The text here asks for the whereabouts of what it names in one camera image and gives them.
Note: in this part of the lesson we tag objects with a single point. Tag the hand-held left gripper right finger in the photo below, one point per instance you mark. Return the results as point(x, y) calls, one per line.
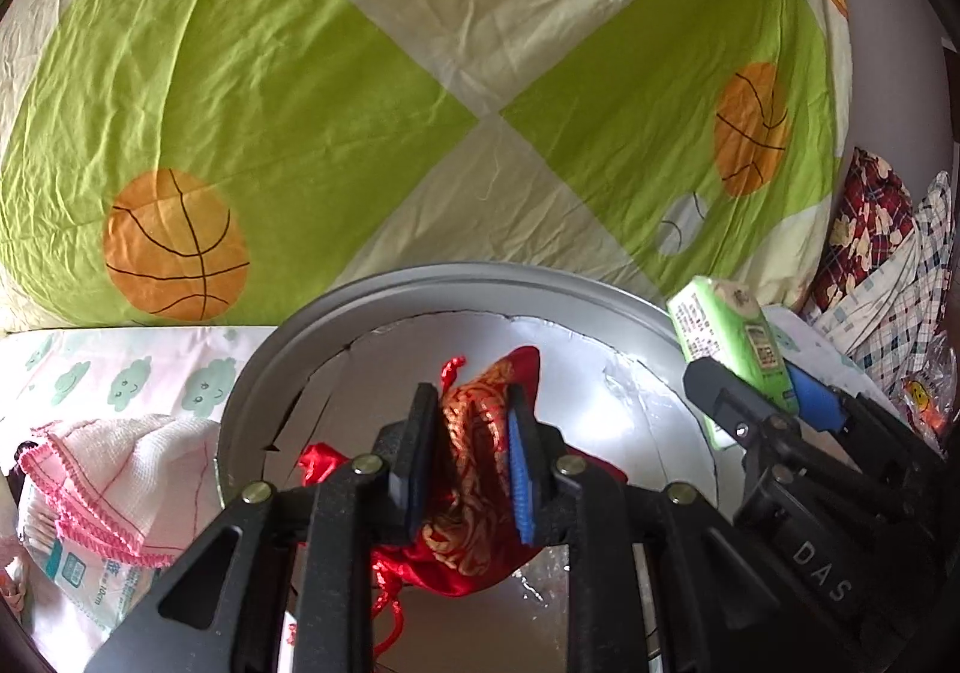
point(523, 485)

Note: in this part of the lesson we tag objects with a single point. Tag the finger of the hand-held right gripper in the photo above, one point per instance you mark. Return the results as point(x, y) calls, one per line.
point(731, 403)
point(821, 399)

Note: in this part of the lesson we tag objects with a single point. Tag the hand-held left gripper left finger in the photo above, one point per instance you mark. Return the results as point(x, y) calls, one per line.
point(411, 485)

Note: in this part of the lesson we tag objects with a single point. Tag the green tissue packet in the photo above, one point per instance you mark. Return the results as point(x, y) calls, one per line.
point(720, 328)

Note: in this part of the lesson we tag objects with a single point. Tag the round metal tin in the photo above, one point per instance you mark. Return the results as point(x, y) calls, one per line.
point(450, 283)

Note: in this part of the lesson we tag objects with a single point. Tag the white towel with pink trim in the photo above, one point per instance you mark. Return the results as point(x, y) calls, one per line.
point(150, 463)

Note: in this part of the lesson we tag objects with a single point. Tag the clear plastic cotton pad packet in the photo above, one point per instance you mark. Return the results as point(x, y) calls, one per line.
point(82, 583)

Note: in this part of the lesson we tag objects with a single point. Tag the orange smiley snack packet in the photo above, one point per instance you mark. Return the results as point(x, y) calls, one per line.
point(926, 395)

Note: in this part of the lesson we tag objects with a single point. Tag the checkered cloth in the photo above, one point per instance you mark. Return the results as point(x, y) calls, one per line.
point(922, 283)

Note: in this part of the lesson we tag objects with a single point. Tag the red patterned cloth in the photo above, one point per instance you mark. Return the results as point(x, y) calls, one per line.
point(870, 223)

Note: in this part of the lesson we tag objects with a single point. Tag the cloud print bed sheet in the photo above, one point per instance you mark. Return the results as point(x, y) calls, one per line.
point(150, 373)

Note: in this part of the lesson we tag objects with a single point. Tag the green basketball print bedsheet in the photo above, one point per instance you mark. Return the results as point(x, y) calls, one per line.
point(300, 80)

